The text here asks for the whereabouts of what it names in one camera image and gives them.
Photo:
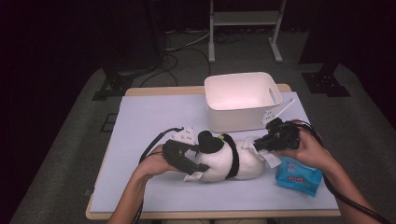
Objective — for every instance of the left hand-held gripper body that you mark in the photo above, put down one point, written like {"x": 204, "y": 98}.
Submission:
{"x": 171, "y": 154}

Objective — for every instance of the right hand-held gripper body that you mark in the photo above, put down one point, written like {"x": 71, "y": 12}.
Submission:
{"x": 285, "y": 137}

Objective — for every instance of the white wet wipe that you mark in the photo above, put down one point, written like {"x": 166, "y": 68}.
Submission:
{"x": 271, "y": 158}

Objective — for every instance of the panda plush toy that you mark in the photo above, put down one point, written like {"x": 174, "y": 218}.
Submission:
{"x": 214, "y": 161}

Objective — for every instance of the white plastic storage box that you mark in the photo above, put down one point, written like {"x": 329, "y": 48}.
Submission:
{"x": 239, "y": 119}

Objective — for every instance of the blue wet wipes pack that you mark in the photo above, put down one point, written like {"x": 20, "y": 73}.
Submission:
{"x": 295, "y": 182}

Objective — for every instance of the person's left hand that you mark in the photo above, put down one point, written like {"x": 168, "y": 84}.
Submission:
{"x": 152, "y": 165}

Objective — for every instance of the person's right hand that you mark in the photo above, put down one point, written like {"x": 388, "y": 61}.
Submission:
{"x": 311, "y": 152}

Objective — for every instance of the pale blue table mat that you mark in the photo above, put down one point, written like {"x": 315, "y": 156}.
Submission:
{"x": 174, "y": 115}

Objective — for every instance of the black stand base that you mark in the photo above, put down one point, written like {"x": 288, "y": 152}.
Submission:
{"x": 323, "y": 84}
{"x": 113, "y": 85}

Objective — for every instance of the dark square floor plate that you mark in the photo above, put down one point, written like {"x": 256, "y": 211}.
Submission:
{"x": 109, "y": 122}

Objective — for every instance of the white metal stand frame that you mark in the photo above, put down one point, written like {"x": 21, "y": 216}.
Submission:
{"x": 243, "y": 18}

